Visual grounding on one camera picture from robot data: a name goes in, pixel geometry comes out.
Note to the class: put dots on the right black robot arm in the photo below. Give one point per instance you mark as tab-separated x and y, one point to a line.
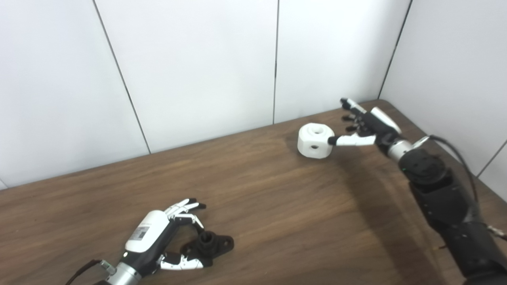
447	194

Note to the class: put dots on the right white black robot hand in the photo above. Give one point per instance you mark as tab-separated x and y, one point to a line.
376	126

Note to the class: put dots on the black flanged holder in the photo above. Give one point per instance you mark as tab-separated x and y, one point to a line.
212	245

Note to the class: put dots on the round white plastic piece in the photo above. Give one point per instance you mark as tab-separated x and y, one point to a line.
311	138

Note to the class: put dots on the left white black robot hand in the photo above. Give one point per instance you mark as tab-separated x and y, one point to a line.
148	235

